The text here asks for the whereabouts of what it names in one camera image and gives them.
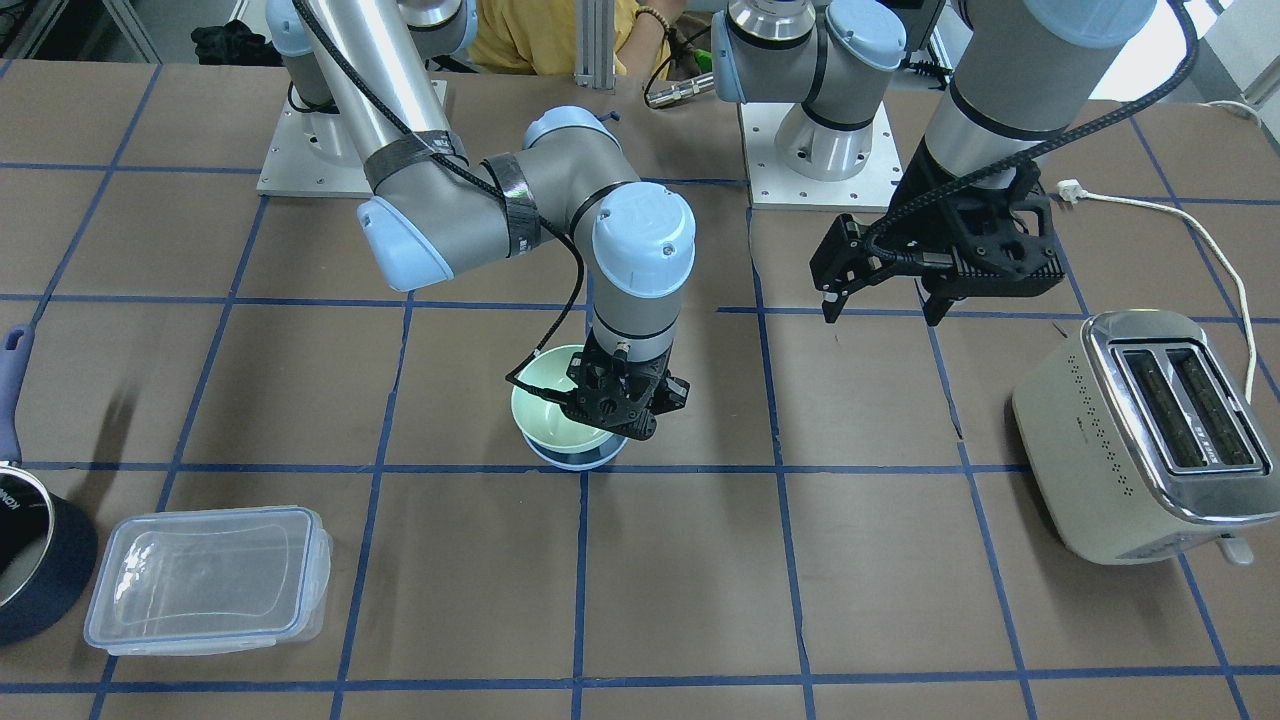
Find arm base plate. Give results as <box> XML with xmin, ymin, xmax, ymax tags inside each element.
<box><xmin>257</xmin><ymin>78</ymin><xmax>448</xmax><ymax>199</ymax></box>
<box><xmin>739</xmin><ymin>102</ymin><xmax>905</xmax><ymax>213</ymax></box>

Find white toaster power cable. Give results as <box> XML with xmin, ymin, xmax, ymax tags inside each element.
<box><xmin>1057</xmin><ymin>181</ymin><xmax>1257</xmax><ymax>404</ymax></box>

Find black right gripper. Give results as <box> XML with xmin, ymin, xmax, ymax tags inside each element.
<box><xmin>506</xmin><ymin>336</ymin><xmax>690</xmax><ymax>441</ymax></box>

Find clear plastic food container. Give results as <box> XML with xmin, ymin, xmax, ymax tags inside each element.
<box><xmin>83</xmin><ymin>506</ymin><xmax>332</xmax><ymax>656</ymax></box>

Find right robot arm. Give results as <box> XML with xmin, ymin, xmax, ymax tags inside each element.
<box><xmin>268</xmin><ymin>1</ymin><xmax>696</xmax><ymax>439</ymax></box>

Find silver cream toaster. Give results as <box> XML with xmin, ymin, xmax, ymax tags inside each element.
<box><xmin>1011</xmin><ymin>309</ymin><xmax>1279</xmax><ymax>566</ymax></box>

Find blue bowl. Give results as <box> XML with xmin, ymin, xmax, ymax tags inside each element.
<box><xmin>524</xmin><ymin>434</ymin><xmax>628</xmax><ymax>471</ymax></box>

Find aluminium frame post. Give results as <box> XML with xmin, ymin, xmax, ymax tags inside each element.
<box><xmin>573</xmin><ymin>0</ymin><xmax>616</xmax><ymax>94</ymax></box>

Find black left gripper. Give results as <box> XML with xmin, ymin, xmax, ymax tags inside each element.
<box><xmin>809</xmin><ymin>160</ymin><xmax>1065</xmax><ymax>328</ymax></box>

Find dark blue saucepan with lid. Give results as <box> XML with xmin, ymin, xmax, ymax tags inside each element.
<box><xmin>1</xmin><ymin>324</ymin><xmax>99</xmax><ymax>646</ymax></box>

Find green bowl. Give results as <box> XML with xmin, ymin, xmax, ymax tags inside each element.
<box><xmin>511</xmin><ymin>345</ymin><xmax>613</xmax><ymax>454</ymax></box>

